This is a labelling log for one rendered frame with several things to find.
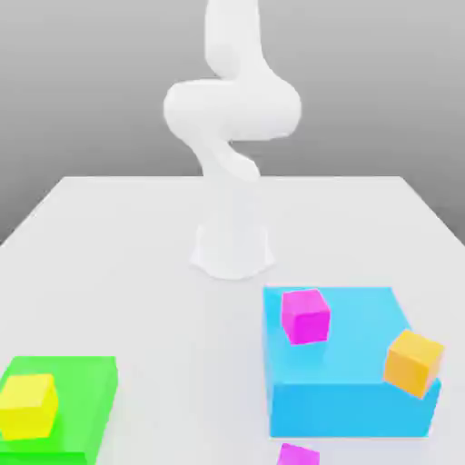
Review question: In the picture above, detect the small magenta cube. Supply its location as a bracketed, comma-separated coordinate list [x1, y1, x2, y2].
[281, 288, 332, 346]
[276, 442, 322, 465]

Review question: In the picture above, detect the small orange cube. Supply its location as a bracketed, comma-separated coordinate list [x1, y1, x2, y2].
[383, 329, 446, 401]

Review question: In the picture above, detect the small yellow cube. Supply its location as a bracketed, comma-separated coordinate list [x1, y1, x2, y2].
[0, 372, 60, 441]

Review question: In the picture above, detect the large blue box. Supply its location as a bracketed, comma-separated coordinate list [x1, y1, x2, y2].
[262, 286, 443, 439]

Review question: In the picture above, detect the large green box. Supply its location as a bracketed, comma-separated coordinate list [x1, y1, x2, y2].
[0, 355, 119, 465]

